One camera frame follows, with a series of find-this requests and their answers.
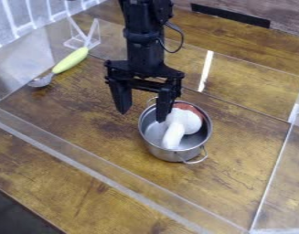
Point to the white red toy mushroom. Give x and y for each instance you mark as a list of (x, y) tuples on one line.
[(184, 121)]

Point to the silver metal pot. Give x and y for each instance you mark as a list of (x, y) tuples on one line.
[(192, 151)]

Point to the green handled metal spoon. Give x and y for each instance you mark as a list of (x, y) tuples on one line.
[(65, 65)]

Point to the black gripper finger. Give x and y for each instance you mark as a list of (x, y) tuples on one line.
[(165, 103), (122, 96)]

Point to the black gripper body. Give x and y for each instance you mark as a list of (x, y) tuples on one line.
[(144, 71)]

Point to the black strip on table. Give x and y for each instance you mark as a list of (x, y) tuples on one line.
[(246, 19)]

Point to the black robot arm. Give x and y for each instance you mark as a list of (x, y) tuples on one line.
[(146, 17)]

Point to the clear acrylic stand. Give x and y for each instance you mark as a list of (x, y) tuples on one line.
[(81, 39)]

